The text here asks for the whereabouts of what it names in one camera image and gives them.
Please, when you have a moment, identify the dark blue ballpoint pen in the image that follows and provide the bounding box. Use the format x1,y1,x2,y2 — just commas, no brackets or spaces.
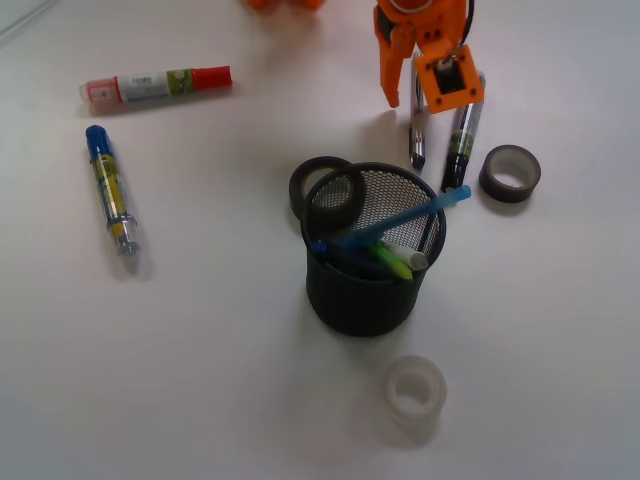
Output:
313,239,386,274

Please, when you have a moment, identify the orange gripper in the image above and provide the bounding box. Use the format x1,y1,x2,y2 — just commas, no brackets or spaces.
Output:
374,0,485,114

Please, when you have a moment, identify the green mechanical pencil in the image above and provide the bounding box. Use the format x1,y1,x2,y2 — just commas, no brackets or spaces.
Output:
368,242,413,280

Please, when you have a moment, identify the blue whiteboard marker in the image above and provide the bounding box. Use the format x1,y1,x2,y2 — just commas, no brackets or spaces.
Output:
85,125,140,263

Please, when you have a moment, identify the black mesh pen holder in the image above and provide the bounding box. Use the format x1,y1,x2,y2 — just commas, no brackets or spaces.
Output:
300,163,437,337

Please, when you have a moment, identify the clear tape roll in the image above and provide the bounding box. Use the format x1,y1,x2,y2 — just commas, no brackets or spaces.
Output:
382,355,448,430

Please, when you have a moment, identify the red whiteboard marker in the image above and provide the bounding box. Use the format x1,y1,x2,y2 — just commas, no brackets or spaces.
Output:
80,66,233,105

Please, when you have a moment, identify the black whiteboard marker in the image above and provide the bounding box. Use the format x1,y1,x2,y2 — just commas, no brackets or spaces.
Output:
440,101,484,192

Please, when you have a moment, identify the light blue pen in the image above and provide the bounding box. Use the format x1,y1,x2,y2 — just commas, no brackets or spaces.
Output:
338,185,472,249

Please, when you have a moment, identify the dark tape roll right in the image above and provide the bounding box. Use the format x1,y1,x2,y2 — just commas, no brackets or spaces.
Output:
479,145,541,204

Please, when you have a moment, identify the silver pen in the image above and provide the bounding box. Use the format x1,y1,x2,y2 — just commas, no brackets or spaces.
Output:
409,50,426,171

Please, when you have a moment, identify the dark tape roll behind holder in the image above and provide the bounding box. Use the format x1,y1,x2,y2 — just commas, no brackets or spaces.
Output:
289,156,366,232

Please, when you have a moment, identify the white pen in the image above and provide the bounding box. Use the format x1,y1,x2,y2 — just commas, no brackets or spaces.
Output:
386,243,429,271

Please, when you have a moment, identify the black cable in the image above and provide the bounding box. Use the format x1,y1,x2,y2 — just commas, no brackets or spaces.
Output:
462,0,476,49

